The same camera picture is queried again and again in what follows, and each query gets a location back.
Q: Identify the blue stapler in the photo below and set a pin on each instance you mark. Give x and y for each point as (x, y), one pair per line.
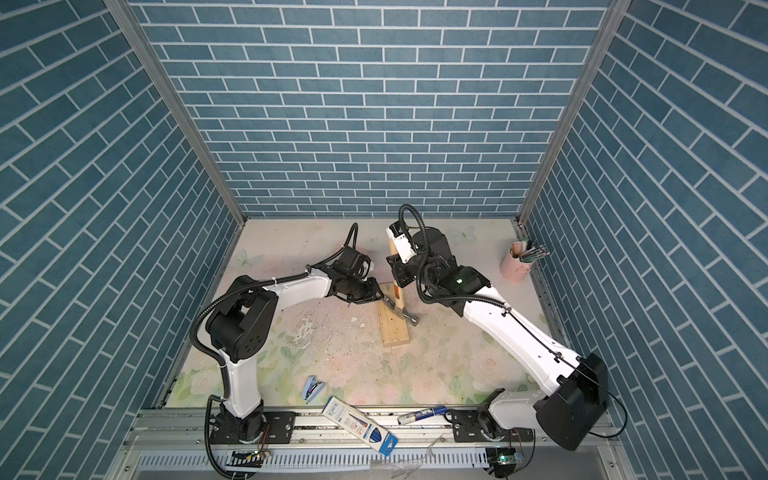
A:
(312, 388)

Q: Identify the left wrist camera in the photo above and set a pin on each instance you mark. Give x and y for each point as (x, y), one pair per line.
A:
(365, 267)

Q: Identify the pink cup with tools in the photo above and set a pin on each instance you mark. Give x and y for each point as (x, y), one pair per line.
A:
(520, 258)

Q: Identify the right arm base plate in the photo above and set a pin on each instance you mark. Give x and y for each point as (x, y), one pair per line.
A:
(472, 426)

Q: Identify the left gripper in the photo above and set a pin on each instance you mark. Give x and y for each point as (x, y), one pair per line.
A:
(371, 295)

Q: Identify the blue white marker pen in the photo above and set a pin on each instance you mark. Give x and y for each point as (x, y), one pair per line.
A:
(422, 414)

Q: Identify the white blue toothpaste box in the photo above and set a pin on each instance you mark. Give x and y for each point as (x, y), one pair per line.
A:
(358, 424)

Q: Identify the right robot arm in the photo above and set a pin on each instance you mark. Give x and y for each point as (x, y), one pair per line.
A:
(574, 390)

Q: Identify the clear plastic wrapper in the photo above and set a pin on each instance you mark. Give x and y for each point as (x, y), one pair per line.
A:
(407, 464)

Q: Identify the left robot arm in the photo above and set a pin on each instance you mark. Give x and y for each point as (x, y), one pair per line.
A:
(233, 328)

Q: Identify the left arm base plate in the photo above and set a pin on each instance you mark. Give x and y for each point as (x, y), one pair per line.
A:
(259, 427)

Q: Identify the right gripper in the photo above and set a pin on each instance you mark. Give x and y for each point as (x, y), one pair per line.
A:
(400, 269)

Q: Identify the wooden plank with nails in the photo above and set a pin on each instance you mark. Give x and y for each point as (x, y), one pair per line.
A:
(394, 329)

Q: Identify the wooden claw hammer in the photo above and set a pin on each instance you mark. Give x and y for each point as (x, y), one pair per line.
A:
(397, 306)

